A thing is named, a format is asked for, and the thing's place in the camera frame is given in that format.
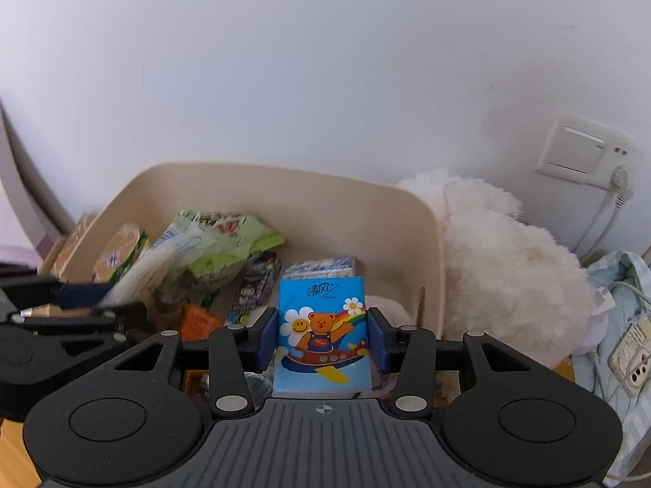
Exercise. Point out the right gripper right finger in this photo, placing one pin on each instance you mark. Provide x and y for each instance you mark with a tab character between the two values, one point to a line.
409	352

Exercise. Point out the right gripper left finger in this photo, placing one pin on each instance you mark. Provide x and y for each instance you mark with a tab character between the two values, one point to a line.
235	350

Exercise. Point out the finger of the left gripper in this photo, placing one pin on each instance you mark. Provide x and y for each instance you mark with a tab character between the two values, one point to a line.
39	290
105	320

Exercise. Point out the white bread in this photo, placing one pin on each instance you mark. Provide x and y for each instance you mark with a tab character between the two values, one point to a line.
163	262

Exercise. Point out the orange plastic bottle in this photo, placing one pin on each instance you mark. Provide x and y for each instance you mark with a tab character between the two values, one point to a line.
198	323

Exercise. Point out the blue cartoon bear tissue pack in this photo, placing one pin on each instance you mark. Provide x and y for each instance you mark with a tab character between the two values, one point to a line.
322	339

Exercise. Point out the green yellow snack packet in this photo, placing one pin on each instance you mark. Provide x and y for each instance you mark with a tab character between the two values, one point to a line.
120	253

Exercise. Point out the dark snack packet in bin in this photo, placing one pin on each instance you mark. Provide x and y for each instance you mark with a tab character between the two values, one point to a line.
255	288

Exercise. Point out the blue white porcelain-pattern tissue pack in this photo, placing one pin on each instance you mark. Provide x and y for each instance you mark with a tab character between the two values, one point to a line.
327	268

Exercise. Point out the green snack bag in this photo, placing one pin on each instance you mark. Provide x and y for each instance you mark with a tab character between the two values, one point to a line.
215	247

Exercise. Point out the white fluffy plush toy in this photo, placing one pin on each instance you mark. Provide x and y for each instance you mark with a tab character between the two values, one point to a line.
509	279

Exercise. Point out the beige plastic storage bin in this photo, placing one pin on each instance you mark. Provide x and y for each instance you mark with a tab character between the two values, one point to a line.
393	234

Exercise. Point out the white power strip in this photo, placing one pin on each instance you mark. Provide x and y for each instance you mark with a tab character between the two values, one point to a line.
630	360

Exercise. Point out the light blue quilted cloth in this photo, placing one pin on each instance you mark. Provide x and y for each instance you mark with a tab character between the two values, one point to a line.
623	278

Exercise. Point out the white wall switch socket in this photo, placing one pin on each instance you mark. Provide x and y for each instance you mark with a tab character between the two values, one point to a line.
584	151

